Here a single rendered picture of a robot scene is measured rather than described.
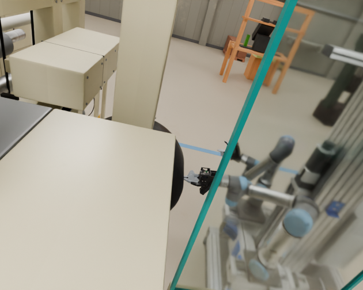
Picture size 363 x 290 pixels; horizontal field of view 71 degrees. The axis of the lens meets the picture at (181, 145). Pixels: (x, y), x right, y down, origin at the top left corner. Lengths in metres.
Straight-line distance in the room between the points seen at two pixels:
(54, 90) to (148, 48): 0.42
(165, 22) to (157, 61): 0.10
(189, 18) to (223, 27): 1.43
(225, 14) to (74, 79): 10.81
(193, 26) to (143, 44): 10.91
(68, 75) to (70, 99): 0.09
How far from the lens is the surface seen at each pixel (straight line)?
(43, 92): 1.03
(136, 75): 0.74
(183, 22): 11.62
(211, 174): 1.42
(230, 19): 11.64
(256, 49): 7.51
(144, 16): 0.71
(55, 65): 0.98
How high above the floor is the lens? 2.12
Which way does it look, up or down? 32 degrees down
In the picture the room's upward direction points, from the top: 16 degrees clockwise
